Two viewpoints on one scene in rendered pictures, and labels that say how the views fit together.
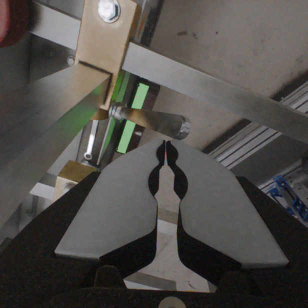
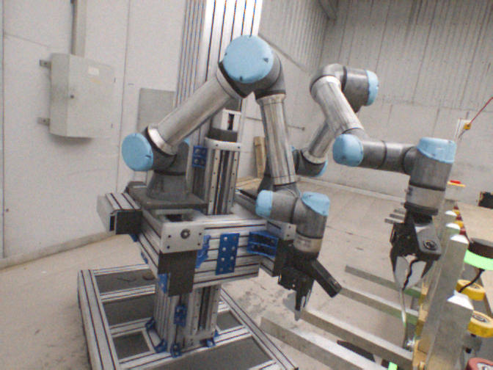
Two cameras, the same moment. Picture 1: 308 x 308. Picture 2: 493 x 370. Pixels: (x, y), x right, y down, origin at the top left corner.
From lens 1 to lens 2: 0.77 m
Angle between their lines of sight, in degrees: 50
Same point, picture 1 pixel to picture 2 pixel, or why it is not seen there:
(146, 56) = (402, 354)
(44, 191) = not seen: hidden behind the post
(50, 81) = not seen: hidden behind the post
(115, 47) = (418, 357)
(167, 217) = (365, 299)
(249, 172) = (235, 358)
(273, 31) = not seen: outside the picture
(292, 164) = (194, 354)
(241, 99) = (350, 329)
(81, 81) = (431, 330)
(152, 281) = (361, 274)
